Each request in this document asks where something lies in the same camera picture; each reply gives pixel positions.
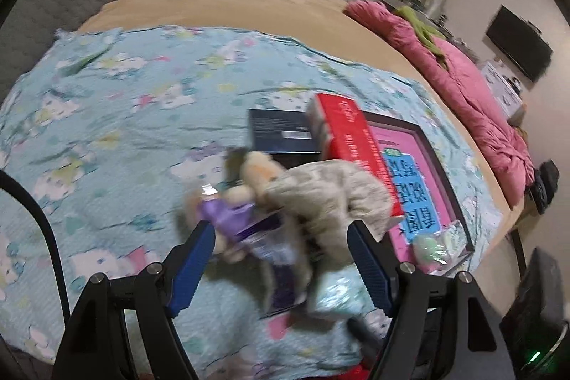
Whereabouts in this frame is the grey beige plush toy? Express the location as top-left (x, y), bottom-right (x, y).
top-left (263, 160), bottom-right (393, 305)

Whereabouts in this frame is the black bag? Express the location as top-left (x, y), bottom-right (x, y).
top-left (528, 160), bottom-right (559, 214)

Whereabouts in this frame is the black cardboard box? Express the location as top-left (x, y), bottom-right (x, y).
top-left (247, 108), bottom-right (323, 167)

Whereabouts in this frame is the green toy in plastic bag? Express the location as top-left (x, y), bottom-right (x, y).
top-left (412, 220), bottom-right (473, 274)

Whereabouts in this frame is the light blue cat print blanket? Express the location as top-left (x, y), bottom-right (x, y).
top-left (0, 26), bottom-right (504, 380)

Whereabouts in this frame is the beige plush toy purple bow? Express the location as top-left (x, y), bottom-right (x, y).
top-left (182, 151), bottom-right (286, 265)

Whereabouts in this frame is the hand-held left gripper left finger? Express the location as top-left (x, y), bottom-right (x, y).
top-left (53, 222), bottom-right (217, 380)

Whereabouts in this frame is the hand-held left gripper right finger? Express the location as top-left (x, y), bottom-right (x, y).
top-left (346, 220), bottom-right (513, 380)

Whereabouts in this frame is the pink board with dark frame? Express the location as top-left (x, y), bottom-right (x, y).
top-left (356, 113), bottom-right (475, 274)

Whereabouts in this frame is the purple packet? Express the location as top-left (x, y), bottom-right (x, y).
top-left (249, 215), bottom-right (312, 314)

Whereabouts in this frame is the black wall television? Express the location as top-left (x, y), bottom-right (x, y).
top-left (485, 5), bottom-right (553, 82)

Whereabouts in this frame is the red tissue box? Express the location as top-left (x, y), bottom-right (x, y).
top-left (305, 93), bottom-right (406, 220)

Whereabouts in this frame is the green cloth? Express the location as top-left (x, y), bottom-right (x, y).
top-left (394, 6), bottom-right (450, 60)

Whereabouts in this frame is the pink quilt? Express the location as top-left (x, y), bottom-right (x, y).
top-left (345, 0), bottom-right (535, 207)

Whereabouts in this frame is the bed with tan sheet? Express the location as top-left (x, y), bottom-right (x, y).
top-left (76, 0), bottom-right (517, 220)

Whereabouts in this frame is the black cable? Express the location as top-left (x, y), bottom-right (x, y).
top-left (0, 171), bottom-right (72, 318)

